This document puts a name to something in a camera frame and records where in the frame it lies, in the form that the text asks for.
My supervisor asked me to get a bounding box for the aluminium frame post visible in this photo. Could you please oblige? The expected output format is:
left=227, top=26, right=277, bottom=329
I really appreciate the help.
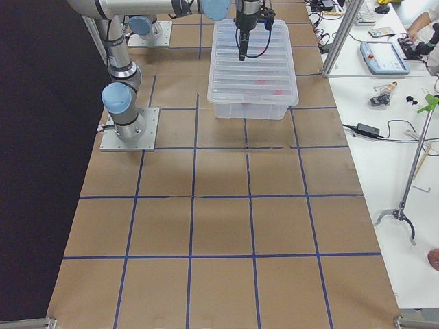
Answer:
left=321, top=0, right=364, bottom=78

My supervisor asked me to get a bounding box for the black cable bundle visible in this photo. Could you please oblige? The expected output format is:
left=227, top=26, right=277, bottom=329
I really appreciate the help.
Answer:
left=369, top=93, right=392, bottom=108

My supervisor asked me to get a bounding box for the smartphone on desk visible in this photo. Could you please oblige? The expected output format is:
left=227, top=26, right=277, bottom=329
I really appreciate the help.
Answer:
left=368, top=27, right=394, bottom=38

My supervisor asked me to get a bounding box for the green handled reacher grabber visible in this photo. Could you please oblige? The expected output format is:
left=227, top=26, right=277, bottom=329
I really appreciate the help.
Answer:
left=375, top=94, right=438, bottom=246

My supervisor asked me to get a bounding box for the white keyboard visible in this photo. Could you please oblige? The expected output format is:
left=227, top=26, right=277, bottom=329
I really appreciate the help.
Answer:
left=355, top=4, right=377, bottom=26

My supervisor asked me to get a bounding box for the black power adapter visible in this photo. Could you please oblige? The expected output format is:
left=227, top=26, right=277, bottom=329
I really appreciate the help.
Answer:
left=356, top=123, right=381, bottom=139

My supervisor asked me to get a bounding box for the clear plastic storage box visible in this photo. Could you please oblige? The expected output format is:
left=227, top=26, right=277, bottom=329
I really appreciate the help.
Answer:
left=213, top=103, right=289, bottom=120

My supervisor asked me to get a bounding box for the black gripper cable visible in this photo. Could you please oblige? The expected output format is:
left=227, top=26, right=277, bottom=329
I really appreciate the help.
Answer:
left=235, top=27, right=274, bottom=59

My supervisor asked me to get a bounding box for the clear plastic box lid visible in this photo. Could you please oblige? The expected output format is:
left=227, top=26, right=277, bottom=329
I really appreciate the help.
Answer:
left=207, top=19, right=299, bottom=106

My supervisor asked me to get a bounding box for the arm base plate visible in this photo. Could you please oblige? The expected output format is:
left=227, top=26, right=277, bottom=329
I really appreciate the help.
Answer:
left=128, top=21, right=172, bottom=48
left=100, top=107, right=160, bottom=151

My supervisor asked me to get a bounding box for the person hand at desk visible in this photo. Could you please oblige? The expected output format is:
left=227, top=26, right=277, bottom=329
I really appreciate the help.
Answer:
left=407, top=27, right=418, bottom=41

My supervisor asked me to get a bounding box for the wooden stick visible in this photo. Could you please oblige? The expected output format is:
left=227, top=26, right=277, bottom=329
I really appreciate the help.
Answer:
left=412, top=144, right=431, bottom=181

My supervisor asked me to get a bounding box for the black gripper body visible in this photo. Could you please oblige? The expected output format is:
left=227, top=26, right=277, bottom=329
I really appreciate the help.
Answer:
left=235, top=0, right=276, bottom=31

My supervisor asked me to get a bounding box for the black game controller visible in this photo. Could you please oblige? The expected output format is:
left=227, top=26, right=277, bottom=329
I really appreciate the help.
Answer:
left=397, top=38, right=431, bottom=60

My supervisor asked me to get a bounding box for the blue grey teach pendant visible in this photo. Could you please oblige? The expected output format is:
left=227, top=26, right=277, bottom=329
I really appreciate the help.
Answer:
left=359, top=42, right=410, bottom=75

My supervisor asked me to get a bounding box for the hex key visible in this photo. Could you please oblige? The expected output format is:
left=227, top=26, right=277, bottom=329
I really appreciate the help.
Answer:
left=412, top=185, right=431, bottom=193

